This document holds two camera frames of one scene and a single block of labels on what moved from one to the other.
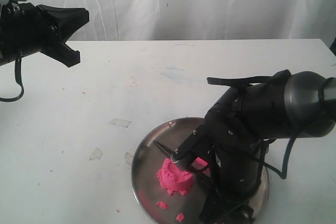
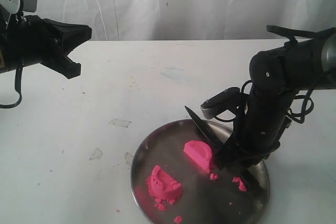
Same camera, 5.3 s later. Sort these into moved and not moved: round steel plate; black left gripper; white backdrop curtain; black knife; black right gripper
Moved: black right gripper; black knife; black left gripper
Not moved: white backdrop curtain; round steel plate
